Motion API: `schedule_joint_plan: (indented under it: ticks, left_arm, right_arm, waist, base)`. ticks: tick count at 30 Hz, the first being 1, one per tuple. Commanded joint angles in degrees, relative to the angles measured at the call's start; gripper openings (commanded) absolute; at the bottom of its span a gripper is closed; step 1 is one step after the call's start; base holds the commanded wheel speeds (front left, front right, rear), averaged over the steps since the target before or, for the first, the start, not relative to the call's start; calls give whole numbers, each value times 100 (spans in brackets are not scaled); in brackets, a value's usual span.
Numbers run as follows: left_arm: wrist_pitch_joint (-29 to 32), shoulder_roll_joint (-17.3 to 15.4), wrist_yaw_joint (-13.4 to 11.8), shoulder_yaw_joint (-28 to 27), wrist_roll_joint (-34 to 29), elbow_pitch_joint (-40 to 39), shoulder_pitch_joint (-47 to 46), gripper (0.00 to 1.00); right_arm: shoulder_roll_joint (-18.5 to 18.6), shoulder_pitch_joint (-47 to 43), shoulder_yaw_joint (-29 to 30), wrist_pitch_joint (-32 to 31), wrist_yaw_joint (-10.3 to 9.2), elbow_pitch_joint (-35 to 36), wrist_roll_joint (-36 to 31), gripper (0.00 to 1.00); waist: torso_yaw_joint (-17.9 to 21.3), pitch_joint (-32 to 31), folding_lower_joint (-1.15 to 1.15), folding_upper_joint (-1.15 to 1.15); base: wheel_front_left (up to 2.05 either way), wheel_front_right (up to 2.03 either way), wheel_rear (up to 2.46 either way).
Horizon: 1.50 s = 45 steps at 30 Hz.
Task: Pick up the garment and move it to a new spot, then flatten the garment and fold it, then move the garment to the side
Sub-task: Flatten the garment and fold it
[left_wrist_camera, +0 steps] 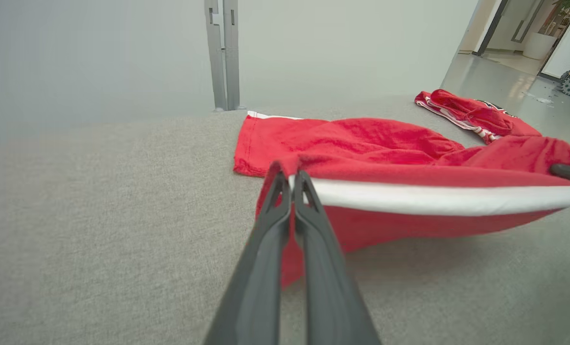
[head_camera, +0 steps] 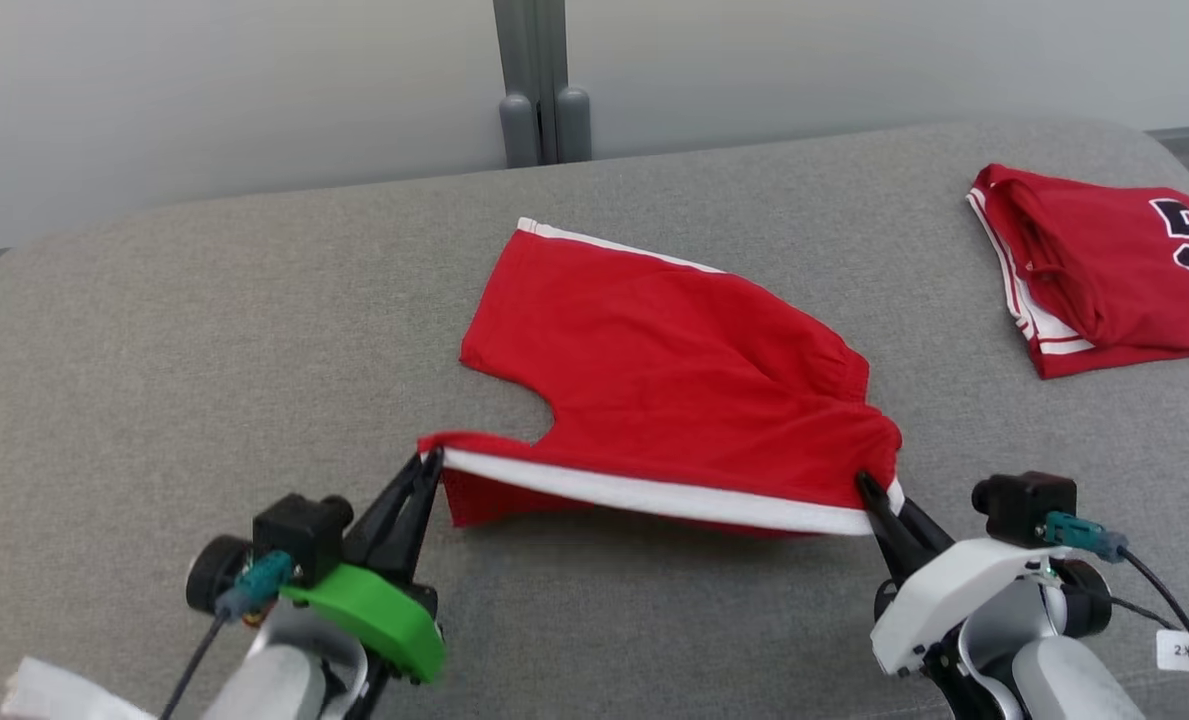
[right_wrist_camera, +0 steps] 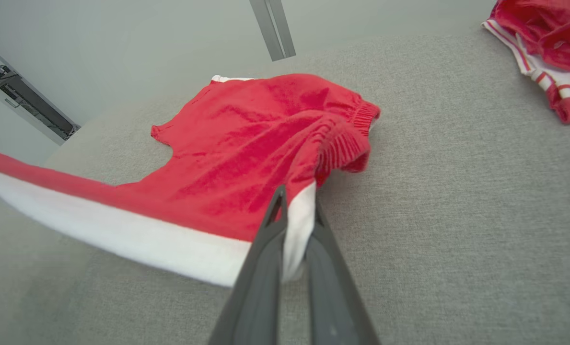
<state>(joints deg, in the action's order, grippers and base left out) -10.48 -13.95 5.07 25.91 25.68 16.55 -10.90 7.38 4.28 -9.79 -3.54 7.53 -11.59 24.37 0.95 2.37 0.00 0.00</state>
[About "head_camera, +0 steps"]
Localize right arm cable teal plug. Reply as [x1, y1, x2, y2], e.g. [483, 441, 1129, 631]
[1044, 510, 1189, 720]

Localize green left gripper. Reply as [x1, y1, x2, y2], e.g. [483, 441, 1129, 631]
[279, 449, 447, 687]

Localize left arm cable teal plug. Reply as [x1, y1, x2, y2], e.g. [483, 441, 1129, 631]
[159, 550, 295, 720]

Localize arm cable teal plug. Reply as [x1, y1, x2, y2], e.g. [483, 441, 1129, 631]
[1044, 510, 1189, 720]
[159, 550, 295, 720]

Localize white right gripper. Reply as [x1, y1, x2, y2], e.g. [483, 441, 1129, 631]
[856, 470, 1065, 678]

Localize red shorts with white stripe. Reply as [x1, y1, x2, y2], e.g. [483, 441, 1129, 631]
[416, 217, 905, 538]

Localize grey double partition post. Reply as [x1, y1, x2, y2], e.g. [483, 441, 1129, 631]
[492, 0, 593, 169]

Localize red white numbered jersey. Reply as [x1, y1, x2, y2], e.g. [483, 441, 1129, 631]
[966, 163, 1189, 381]

